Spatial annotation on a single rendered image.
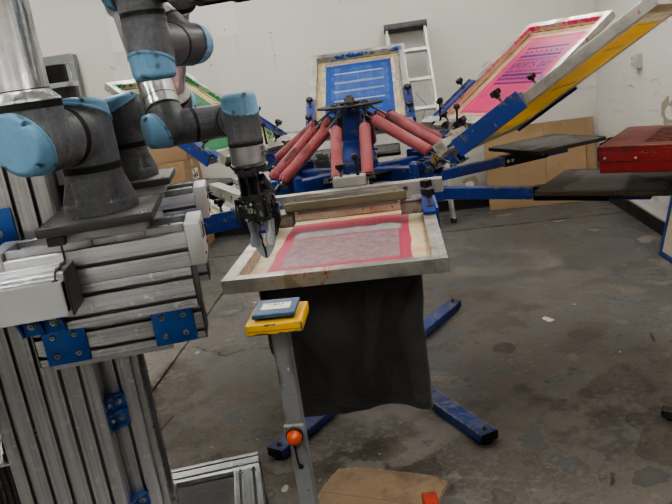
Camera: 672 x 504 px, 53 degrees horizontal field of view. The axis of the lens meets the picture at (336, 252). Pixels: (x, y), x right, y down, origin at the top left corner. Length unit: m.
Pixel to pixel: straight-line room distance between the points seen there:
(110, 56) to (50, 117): 5.55
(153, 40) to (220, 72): 5.36
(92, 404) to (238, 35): 5.07
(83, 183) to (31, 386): 0.58
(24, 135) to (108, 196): 0.22
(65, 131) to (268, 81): 5.17
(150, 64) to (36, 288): 0.47
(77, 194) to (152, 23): 0.42
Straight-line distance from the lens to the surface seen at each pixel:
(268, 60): 6.43
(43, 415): 1.81
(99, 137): 1.41
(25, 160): 1.31
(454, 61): 6.36
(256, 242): 1.50
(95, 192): 1.42
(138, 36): 1.18
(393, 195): 2.21
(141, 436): 1.87
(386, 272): 1.69
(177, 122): 1.48
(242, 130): 1.42
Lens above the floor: 1.48
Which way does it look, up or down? 15 degrees down
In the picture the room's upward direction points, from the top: 8 degrees counter-clockwise
